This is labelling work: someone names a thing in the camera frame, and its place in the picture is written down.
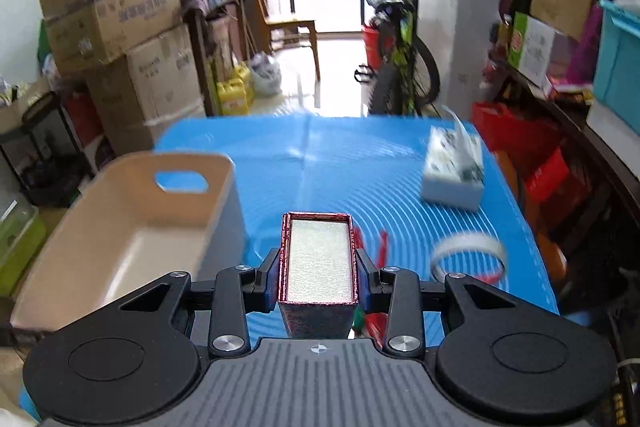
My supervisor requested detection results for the green white product box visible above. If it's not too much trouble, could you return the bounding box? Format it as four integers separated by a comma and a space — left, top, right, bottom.
508, 12, 556, 88

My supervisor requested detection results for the yellow oil jug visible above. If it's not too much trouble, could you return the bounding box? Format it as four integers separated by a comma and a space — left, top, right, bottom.
217, 63, 255, 116

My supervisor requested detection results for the grey tape roll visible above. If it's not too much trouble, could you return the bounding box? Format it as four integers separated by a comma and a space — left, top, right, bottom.
428, 232, 508, 285

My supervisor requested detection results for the lower stacked cardboard box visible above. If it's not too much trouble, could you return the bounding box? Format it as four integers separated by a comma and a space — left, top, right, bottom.
87, 25, 205, 156

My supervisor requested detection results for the green black bicycle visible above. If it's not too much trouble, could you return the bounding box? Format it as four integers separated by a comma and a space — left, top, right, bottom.
354, 0, 440, 117

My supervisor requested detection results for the black metal shelf rack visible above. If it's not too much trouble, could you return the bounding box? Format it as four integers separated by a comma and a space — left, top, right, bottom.
1, 92, 96, 208

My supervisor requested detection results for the red plastic figurine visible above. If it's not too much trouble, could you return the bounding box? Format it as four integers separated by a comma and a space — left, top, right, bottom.
352, 227, 388, 347

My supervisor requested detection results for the wooden chair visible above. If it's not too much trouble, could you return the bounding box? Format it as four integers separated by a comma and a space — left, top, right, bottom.
253, 0, 321, 82

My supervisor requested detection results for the upper open cardboard box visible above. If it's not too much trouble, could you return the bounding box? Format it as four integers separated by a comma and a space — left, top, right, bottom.
39, 0, 180, 76

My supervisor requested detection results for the white freezer cabinet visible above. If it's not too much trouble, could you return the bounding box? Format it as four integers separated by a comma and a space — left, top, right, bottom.
416, 0, 499, 120

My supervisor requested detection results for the blue silicone table mat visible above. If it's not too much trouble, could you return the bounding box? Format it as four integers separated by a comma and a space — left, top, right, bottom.
18, 114, 561, 423

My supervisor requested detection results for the green lidded plastic container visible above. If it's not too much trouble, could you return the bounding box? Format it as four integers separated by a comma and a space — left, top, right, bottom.
0, 191, 47, 297

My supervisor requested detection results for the white tissue box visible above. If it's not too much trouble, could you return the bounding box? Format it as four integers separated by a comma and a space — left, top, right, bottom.
420, 106, 485, 211

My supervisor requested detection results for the teal plastic storage bin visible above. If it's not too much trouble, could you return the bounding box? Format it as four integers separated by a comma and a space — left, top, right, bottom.
593, 0, 640, 132

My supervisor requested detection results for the beige plastic storage bin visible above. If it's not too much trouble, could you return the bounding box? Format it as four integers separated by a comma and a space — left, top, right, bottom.
10, 152, 246, 332

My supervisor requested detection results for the red glitter box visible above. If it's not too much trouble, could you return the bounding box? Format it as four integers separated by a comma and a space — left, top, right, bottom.
278, 212, 359, 339

